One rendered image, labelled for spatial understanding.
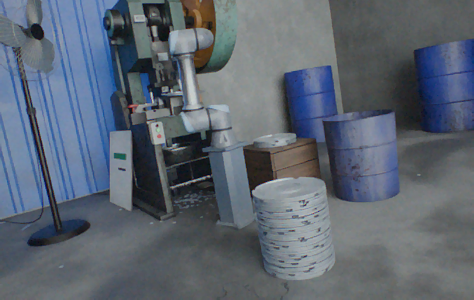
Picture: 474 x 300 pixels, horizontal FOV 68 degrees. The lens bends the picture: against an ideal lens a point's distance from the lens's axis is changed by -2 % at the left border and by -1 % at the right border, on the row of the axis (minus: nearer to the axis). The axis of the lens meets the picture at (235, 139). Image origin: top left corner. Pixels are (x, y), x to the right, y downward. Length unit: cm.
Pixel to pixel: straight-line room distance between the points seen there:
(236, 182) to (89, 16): 245
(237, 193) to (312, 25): 382
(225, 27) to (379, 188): 145
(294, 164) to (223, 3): 119
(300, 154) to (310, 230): 100
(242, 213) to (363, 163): 72
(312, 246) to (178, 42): 116
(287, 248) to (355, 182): 87
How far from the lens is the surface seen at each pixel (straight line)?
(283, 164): 221
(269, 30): 483
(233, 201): 196
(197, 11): 286
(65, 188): 363
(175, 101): 251
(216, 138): 192
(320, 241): 141
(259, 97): 457
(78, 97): 365
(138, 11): 259
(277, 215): 134
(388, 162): 215
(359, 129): 204
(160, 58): 261
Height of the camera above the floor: 72
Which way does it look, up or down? 7 degrees down
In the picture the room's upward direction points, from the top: 9 degrees counter-clockwise
